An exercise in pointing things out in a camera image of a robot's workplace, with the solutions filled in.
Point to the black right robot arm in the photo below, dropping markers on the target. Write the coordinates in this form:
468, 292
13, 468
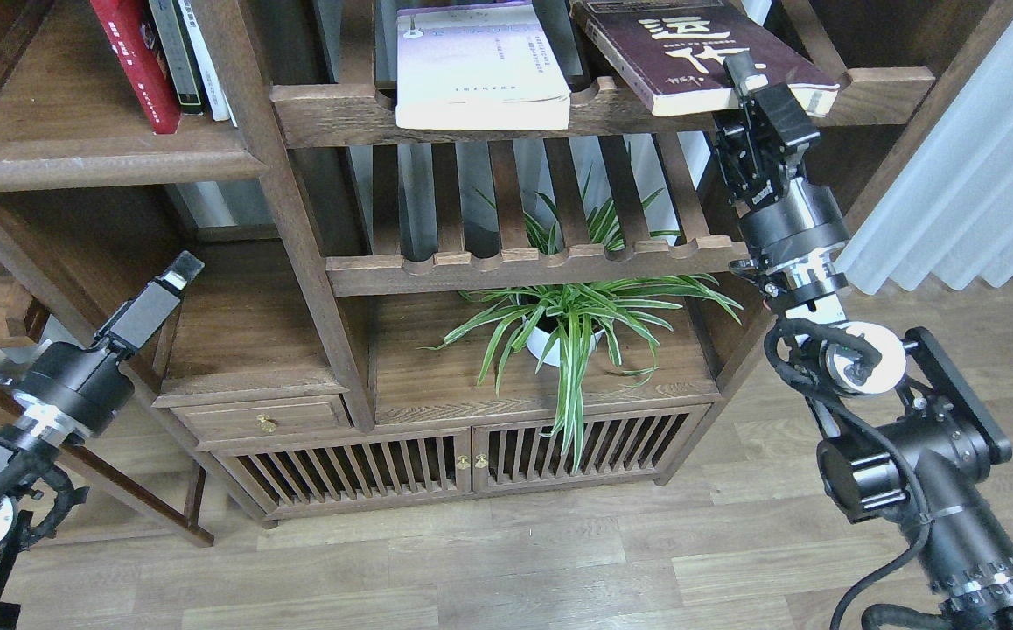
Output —
904, 437

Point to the lavender white paperback book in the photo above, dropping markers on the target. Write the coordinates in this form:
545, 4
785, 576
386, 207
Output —
483, 66

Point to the green spider plant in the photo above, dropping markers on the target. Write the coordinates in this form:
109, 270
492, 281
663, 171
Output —
573, 315

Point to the wooden side furniture frame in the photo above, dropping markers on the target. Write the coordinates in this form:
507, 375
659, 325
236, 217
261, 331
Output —
22, 322

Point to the slatted cabinet door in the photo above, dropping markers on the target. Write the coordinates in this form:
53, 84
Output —
618, 447
353, 474

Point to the white sheer curtain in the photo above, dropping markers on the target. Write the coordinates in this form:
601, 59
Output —
950, 214

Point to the small wooden drawer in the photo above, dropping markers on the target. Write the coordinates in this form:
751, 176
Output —
269, 418

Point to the white plant pot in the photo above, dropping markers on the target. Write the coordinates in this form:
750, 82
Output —
563, 342

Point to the dark wooden bookshelf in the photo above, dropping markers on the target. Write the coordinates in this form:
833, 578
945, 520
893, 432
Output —
336, 243

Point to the red paperback book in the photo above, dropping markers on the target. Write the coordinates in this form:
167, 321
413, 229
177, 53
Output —
132, 35

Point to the right slatted cabinet door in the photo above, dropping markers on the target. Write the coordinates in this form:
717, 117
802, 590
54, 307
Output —
618, 447

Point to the white upright book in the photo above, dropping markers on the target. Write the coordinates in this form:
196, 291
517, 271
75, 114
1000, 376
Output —
218, 103

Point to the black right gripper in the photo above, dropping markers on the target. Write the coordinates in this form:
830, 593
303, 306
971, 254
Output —
760, 150

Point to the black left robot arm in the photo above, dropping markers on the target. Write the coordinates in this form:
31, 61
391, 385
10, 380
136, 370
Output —
36, 495

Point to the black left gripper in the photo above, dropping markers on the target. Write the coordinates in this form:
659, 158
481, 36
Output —
83, 388

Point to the left slatted cabinet door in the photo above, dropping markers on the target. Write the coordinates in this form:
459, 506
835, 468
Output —
353, 474

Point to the maroon book with white characters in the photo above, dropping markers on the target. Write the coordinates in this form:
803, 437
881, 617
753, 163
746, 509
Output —
672, 54

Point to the dark green upright book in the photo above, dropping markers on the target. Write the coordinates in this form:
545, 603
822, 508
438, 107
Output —
179, 56

